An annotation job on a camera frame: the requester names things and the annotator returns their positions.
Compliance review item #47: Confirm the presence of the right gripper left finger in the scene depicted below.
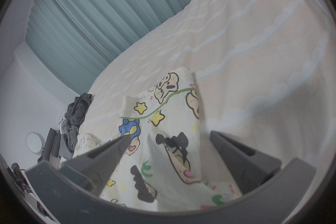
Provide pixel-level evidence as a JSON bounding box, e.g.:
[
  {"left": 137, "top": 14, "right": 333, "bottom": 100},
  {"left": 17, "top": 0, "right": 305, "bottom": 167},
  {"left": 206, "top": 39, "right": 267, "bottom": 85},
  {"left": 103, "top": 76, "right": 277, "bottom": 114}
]
[{"left": 60, "top": 134, "right": 132, "bottom": 196}]

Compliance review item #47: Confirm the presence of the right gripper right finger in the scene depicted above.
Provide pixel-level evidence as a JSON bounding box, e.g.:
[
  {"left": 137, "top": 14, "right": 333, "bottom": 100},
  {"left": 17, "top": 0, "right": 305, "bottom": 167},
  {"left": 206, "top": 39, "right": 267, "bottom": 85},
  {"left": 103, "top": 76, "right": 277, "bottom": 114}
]
[{"left": 210, "top": 131, "right": 282, "bottom": 195}]

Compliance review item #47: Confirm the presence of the white printed pyjama top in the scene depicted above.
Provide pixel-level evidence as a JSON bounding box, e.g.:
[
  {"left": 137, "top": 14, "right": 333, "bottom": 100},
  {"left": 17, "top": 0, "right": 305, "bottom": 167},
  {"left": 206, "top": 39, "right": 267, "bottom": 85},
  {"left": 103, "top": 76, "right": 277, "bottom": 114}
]
[{"left": 72, "top": 68, "right": 243, "bottom": 212}]

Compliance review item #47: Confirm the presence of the bed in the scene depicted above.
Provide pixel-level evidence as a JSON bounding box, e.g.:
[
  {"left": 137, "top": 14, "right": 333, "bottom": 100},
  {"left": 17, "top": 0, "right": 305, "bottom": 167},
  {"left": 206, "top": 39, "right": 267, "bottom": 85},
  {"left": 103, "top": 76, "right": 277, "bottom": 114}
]
[{"left": 75, "top": 0, "right": 335, "bottom": 208}]

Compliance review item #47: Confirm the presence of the dark grey garment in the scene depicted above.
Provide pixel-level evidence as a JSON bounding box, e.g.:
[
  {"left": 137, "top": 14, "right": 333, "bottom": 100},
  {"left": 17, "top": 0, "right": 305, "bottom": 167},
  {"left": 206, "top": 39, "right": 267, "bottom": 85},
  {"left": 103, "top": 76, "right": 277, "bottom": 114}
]
[{"left": 59, "top": 126, "right": 79, "bottom": 160}]

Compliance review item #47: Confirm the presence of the black garment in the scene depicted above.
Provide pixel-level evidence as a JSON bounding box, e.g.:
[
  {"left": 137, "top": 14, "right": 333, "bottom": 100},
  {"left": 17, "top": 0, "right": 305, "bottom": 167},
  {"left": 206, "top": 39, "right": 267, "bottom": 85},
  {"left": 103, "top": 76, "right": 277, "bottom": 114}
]
[{"left": 66, "top": 92, "right": 93, "bottom": 130}]

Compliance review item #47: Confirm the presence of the blue-green curtain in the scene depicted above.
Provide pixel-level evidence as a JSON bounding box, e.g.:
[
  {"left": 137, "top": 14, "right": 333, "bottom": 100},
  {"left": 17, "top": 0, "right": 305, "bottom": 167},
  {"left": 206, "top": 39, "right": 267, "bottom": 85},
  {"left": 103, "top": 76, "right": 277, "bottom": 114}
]
[{"left": 25, "top": 0, "right": 200, "bottom": 95}]

